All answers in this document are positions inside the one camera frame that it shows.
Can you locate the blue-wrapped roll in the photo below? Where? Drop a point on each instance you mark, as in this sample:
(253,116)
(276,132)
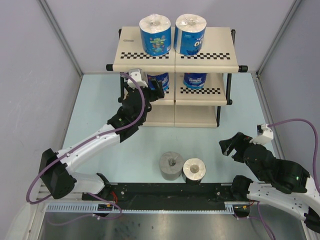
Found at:
(162,78)
(189,34)
(155,31)

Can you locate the blue Tempo paper roll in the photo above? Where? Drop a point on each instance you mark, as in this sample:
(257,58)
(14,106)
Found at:
(194,80)

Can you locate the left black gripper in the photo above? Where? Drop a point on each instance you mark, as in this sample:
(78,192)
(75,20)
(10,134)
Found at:
(157,93)

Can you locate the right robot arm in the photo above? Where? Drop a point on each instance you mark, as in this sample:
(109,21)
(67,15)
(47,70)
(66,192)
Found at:
(283,184)

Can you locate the beige three-tier shelf rack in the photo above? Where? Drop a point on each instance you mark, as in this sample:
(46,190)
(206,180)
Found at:
(183,106)

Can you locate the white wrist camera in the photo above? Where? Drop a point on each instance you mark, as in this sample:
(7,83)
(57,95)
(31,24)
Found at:
(139,77)
(264,135)

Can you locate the grey paper roll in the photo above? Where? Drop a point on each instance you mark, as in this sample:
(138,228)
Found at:
(171,165)

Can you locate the white slotted cable duct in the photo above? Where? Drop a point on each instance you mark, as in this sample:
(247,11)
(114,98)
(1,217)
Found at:
(104,208)

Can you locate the white roll, black wrapper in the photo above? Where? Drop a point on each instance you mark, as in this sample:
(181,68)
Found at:
(193,171)

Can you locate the aluminium frame rail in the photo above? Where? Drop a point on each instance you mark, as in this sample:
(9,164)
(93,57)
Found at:
(97,185)

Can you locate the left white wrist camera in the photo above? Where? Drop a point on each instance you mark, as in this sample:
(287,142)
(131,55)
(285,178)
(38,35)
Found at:
(139,77)

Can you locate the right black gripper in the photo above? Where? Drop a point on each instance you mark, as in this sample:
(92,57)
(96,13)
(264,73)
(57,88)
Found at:
(226,145)

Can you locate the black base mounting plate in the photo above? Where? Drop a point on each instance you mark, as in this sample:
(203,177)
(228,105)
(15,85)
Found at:
(179,203)

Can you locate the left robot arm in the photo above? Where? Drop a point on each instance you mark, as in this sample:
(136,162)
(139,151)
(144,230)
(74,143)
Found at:
(57,170)

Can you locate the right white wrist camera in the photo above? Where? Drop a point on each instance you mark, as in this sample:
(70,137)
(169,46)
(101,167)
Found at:
(264,135)

